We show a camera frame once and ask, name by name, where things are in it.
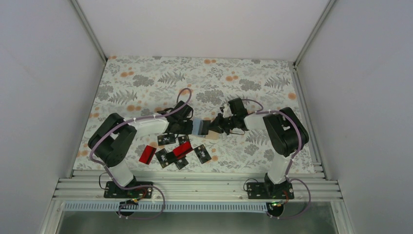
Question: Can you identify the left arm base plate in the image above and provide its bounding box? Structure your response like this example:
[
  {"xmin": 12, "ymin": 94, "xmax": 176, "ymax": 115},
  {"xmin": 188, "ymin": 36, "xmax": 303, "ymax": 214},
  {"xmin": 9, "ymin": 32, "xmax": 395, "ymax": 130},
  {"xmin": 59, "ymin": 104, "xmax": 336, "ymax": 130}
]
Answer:
[{"xmin": 103, "ymin": 181, "xmax": 153, "ymax": 199}]

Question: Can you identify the red card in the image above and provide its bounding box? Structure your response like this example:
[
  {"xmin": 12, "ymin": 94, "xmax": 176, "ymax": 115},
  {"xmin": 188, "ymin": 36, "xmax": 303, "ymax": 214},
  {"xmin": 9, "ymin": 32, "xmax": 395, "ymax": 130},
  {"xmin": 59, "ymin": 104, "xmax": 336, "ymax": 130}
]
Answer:
[
  {"xmin": 172, "ymin": 141, "xmax": 193, "ymax": 160},
  {"xmin": 139, "ymin": 145, "xmax": 157, "ymax": 165}
]

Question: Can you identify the grey cable duct strip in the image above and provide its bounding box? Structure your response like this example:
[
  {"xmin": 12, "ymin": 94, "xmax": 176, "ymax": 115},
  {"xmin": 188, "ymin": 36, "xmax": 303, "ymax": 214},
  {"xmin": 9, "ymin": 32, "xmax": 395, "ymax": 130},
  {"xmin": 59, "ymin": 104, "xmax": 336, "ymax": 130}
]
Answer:
[{"xmin": 63, "ymin": 201, "xmax": 267, "ymax": 213}]

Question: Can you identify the floral table mat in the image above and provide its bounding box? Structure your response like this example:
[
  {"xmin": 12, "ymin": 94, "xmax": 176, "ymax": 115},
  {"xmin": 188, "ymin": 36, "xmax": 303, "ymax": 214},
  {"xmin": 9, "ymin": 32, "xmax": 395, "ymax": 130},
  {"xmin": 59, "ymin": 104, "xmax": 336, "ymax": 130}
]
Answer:
[{"xmin": 74, "ymin": 56, "xmax": 301, "ymax": 173}]

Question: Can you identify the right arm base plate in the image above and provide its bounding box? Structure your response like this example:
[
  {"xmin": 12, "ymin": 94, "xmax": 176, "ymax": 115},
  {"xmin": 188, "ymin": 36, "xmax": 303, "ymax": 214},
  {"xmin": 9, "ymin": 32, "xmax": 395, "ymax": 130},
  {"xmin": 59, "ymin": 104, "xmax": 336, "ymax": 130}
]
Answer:
[{"xmin": 246, "ymin": 181, "xmax": 295, "ymax": 200}]

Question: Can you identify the black VIP card lower-left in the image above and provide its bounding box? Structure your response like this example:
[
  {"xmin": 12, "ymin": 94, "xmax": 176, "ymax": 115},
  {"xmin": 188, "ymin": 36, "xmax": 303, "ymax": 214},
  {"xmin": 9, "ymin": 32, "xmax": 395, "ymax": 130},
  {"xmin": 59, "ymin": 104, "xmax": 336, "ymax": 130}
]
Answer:
[{"xmin": 155, "ymin": 149, "xmax": 172, "ymax": 168}]

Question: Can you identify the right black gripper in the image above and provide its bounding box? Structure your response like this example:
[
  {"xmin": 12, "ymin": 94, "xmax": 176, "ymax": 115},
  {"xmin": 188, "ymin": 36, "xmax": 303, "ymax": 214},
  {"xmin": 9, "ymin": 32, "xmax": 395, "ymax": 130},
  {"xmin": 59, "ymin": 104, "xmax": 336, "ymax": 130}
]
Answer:
[{"xmin": 206, "ymin": 113, "xmax": 237, "ymax": 136}]

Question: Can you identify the black card bottom centre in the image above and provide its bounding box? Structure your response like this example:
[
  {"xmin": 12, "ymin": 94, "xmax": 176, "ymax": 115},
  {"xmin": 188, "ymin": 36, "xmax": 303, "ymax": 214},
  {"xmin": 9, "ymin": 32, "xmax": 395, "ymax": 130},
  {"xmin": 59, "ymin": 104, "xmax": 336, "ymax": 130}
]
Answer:
[{"xmin": 174, "ymin": 157, "xmax": 188, "ymax": 170}]

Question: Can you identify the aluminium rail frame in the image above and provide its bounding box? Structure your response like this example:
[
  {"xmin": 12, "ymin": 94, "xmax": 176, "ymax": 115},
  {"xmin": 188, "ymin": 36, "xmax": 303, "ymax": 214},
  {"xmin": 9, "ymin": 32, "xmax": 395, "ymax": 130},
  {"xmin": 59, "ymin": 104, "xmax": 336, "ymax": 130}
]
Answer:
[{"xmin": 53, "ymin": 170, "xmax": 343, "ymax": 202}]

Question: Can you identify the red card centre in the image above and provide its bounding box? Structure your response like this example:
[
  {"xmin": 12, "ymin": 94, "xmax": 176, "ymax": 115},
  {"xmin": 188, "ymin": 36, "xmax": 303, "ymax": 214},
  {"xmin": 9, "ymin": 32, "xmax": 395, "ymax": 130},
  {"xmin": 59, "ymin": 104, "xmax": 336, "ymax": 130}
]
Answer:
[{"xmin": 172, "ymin": 141, "xmax": 193, "ymax": 160}]

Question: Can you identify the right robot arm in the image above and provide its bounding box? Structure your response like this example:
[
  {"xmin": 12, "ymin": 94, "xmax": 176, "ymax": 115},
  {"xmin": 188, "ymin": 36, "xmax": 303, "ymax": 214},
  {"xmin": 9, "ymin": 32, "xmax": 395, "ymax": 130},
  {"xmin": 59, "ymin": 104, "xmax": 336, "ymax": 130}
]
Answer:
[{"xmin": 209, "ymin": 98, "xmax": 309, "ymax": 198}]

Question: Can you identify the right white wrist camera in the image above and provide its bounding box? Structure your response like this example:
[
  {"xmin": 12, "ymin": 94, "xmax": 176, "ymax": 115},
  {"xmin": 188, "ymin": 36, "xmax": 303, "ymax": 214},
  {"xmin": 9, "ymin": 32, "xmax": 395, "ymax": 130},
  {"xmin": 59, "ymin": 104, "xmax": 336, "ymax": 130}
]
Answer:
[{"xmin": 220, "ymin": 105, "xmax": 232, "ymax": 118}]

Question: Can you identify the black VIP card top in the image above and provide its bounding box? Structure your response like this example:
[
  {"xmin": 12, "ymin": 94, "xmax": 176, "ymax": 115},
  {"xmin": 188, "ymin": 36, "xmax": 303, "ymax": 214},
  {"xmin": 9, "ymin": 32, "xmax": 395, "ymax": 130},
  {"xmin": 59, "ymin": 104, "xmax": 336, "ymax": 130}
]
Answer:
[{"xmin": 157, "ymin": 133, "xmax": 176, "ymax": 146}]

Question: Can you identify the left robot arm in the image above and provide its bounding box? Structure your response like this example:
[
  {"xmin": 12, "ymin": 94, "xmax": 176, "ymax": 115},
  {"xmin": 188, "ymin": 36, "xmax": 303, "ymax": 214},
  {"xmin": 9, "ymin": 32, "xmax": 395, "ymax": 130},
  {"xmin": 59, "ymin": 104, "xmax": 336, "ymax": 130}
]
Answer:
[{"xmin": 88, "ymin": 101, "xmax": 193, "ymax": 197}]

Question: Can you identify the black card small top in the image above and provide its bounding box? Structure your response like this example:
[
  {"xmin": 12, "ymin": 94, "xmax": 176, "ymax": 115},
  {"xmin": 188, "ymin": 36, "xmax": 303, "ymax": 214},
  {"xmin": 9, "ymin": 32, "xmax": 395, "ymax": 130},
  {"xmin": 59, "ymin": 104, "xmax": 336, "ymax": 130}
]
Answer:
[{"xmin": 177, "ymin": 135, "xmax": 190, "ymax": 145}]

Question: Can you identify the black card right of pile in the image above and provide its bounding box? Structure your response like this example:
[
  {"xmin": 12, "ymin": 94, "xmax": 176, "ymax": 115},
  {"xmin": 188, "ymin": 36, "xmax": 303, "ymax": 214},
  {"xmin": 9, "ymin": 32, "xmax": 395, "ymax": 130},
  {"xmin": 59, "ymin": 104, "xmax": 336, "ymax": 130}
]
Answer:
[{"xmin": 193, "ymin": 144, "xmax": 211, "ymax": 164}]

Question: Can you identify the red card left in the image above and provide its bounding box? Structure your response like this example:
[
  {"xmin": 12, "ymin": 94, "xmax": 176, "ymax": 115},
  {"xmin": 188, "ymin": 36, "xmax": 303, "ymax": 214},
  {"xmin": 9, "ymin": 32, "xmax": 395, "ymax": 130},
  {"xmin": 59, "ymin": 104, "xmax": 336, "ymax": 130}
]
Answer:
[{"xmin": 139, "ymin": 145, "xmax": 157, "ymax": 165}]

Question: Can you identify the plain black card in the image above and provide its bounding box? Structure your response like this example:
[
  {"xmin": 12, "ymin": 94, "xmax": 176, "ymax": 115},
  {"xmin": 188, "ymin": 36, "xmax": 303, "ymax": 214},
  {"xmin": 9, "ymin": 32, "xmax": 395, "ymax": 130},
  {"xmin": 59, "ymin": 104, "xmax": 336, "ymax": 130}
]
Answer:
[{"xmin": 201, "ymin": 120, "xmax": 211, "ymax": 135}]

